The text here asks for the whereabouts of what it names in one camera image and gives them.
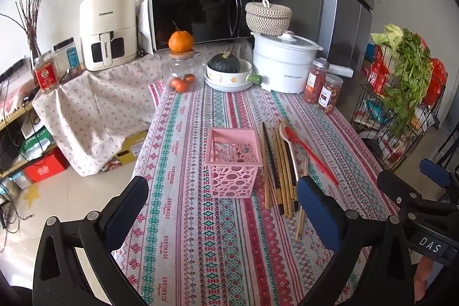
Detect striped patterned tablecloth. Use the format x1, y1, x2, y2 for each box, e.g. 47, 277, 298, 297
115, 77, 402, 306

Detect yellow bamboo chopstick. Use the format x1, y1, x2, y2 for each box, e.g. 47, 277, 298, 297
272, 128, 284, 214
275, 129, 292, 219

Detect black wire rack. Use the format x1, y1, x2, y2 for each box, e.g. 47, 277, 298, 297
349, 83, 450, 173

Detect large orange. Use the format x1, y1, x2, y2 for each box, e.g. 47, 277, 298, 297
168, 21, 195, 53

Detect napa cabbage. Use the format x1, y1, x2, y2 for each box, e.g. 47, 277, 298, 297
370, 24, 404, 49

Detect light wooden chopstick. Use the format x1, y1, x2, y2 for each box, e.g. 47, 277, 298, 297
295, 157, 308, 243

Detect red box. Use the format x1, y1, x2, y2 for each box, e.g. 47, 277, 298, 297
24, 152, 69, 184

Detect floral cabinet cover cloth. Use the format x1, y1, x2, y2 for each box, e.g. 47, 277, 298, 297
32, 44, 255, 178

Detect plastic jar of red berries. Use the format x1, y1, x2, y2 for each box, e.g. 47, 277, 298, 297
305, 58, 330, 105

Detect black microwave oven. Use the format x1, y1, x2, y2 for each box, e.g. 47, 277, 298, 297
138, 0, 255, 53

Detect woven lidded basket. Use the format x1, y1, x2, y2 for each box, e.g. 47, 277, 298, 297
245, 0, 293, 36

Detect black and yellow chopstick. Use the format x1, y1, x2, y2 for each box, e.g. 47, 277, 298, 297
280, 137, 299, 213

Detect white spoon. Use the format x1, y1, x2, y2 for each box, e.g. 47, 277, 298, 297
279, 121, 300, 185

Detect red plastic bag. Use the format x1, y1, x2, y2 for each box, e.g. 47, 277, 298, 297
421, 57, 449, 106

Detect white plate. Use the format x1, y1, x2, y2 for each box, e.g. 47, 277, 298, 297
204, 75, 254, 93

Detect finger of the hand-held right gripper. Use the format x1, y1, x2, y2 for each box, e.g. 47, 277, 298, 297
377, 169, 446, 211
419, 158, 459, 203

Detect plastic jar of dried fruit slices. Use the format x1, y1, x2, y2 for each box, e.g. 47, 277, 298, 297
319, 74, 344, 113

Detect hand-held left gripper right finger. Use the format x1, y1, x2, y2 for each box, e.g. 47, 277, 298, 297
296, 176, 418, 306

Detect green bag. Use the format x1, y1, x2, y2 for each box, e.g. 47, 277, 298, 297
20, 128, 55, 158

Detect yellow cardboard box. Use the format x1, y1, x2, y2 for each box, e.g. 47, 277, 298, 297
114, 130, 149, 167

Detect red snack bag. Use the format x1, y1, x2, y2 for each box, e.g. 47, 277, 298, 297
367, 44, 390, 96

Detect white pot lid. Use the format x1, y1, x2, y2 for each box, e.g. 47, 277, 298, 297
251, 30, 323, 54

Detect dried branches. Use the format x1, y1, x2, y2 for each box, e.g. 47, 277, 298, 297
0, 0, 55, 58

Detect glass jar with wooden lid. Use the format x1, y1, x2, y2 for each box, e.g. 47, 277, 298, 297
160, 50, 205, 93

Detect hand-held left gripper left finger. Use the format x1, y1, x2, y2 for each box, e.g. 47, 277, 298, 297
32, 176, 150, 306

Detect white bowl with green handle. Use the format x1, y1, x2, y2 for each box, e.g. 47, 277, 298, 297
205, 59, 264, 85

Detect wooden shelf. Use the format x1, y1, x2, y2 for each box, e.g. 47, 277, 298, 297
0, 59, 48, 182

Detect clear container with black lid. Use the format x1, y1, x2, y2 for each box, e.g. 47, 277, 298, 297
53, 38, 84, 76

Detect pink perforated utensil basket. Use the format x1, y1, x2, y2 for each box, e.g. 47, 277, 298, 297
204, 127, 264, 199

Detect white electric pot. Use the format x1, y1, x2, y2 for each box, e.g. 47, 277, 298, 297
251, 30, 354, 93

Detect red spoon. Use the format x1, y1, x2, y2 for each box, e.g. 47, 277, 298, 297
285, 127, 341, 186

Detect cream air fryer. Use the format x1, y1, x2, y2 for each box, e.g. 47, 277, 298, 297
79, 0, 139, 72

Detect jar with red label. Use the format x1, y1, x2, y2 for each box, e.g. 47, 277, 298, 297
33, 53, 60, 94

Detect leafy green herbs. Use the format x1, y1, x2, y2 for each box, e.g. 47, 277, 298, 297
385, 28, 433, 139

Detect green kabocha squash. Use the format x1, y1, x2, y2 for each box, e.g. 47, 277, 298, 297
208, 48, 241, 74

